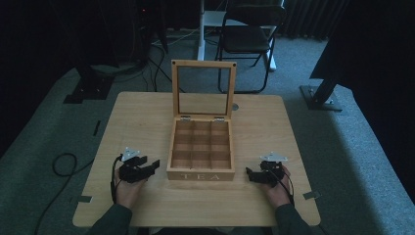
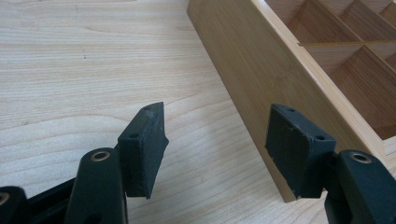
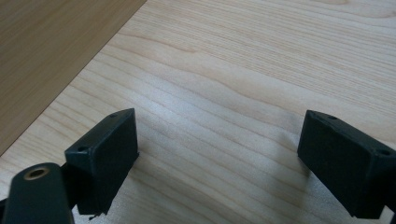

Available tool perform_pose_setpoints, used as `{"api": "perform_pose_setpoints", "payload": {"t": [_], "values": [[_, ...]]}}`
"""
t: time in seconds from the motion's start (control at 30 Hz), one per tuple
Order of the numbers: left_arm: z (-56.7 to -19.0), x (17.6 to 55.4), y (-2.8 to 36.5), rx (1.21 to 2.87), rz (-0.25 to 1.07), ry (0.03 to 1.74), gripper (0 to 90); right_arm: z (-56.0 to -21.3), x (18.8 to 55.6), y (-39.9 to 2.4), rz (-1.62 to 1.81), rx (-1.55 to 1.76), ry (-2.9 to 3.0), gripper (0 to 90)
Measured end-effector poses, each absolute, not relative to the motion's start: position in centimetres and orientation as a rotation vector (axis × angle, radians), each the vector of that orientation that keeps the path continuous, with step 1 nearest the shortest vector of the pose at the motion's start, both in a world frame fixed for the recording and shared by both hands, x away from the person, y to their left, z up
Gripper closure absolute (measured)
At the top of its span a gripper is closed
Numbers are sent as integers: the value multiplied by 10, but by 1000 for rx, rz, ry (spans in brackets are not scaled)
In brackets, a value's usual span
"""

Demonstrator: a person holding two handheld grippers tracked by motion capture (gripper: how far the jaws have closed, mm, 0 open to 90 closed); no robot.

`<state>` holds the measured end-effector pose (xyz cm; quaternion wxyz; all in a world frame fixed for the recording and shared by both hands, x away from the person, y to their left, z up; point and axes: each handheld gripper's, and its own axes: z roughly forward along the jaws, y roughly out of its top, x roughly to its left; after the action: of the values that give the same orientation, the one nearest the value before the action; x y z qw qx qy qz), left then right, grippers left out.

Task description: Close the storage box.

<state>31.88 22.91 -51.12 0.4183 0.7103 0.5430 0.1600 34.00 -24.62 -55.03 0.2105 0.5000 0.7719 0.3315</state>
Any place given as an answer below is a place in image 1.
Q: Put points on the metal stand with base plate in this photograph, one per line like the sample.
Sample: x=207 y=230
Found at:
x=321 y=98

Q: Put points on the black folding chair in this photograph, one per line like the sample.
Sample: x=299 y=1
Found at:
x=201 y=36
x=246 y=39

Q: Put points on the wooden compartment box with lid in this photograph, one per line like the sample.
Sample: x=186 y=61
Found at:
x=200 y=176

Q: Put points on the dark pleated curtain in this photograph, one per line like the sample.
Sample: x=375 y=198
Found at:
x=306 y=18

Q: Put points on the black tape strip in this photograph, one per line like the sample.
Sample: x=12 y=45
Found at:
x=97 y=128

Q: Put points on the grey tape piece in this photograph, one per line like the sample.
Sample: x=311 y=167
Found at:
x=84 y=198
x=311 y=195

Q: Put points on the black stand base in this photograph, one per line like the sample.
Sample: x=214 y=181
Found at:
x=89 y=89

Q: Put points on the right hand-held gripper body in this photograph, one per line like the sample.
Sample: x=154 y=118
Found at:
x=273 y=176

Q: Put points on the small round metal disc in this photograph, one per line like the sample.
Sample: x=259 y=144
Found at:
x=235 y=106

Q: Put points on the person's left hand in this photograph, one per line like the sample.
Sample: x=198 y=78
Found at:
x=127 y=193

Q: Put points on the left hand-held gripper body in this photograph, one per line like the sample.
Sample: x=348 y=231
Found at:
x=130 y=173

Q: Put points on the person's right hand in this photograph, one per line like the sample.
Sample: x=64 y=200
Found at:
x=280 y=195

